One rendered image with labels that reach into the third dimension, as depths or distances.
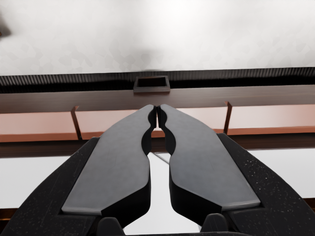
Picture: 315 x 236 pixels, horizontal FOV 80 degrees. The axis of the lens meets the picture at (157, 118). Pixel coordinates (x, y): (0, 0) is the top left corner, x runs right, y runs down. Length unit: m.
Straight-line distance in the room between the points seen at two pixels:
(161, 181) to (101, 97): 0.13
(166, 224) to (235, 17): 0.34
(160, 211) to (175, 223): 0.04
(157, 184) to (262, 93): 0.18
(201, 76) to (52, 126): 0.37
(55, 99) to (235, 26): 0.29
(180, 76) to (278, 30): 0.22
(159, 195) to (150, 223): 0.07
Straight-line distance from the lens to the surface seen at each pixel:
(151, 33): 0.34
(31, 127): 0.27
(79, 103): 0.25
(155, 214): 0.31
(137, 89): 0.26
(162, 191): 0.27
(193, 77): 0.50
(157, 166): 0.23
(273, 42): 0.40
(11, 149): 0.29
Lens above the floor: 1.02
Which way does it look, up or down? 60 degrees down
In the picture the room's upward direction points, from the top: 177 degrees clockwise
